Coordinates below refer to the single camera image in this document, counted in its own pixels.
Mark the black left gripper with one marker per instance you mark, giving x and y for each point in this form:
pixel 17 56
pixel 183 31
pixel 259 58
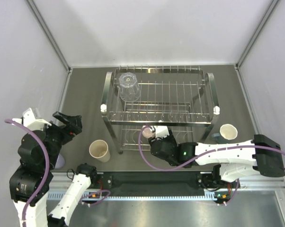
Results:
pixel 73 127

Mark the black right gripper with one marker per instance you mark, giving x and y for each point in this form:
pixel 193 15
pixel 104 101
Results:
pixel 170 137

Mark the beige tumbler cup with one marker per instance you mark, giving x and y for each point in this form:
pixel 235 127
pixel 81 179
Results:
pixel 99 150

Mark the lavender cup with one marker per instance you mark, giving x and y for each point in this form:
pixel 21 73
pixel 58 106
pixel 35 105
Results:
pixel 60 162

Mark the clear plastic cup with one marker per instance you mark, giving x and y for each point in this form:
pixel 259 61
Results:
pixel 129 88

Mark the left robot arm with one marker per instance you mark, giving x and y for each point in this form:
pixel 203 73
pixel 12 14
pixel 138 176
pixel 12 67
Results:
pixel 39 151

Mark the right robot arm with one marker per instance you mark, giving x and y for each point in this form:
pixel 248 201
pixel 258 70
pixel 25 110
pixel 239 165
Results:
pixel 260 155

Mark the steel two-tier dish rack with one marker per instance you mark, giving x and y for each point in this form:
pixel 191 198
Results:
pixel 181 98

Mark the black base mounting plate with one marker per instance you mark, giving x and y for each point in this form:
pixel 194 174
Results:
pixel 178 183

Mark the blue-grey mug white inside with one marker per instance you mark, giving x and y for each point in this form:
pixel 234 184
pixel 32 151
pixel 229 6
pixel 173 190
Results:
pixel 227 132

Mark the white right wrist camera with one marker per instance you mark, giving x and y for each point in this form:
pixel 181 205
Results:
pixel 159 131

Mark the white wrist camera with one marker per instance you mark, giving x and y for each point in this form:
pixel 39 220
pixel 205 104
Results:
pixel 33 121
pixel 159 131

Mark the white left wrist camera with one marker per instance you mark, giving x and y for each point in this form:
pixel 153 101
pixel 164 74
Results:
pixel 33 121

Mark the grey slotted cable duct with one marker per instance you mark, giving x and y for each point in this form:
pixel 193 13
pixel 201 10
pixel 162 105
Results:
pixel 206 196

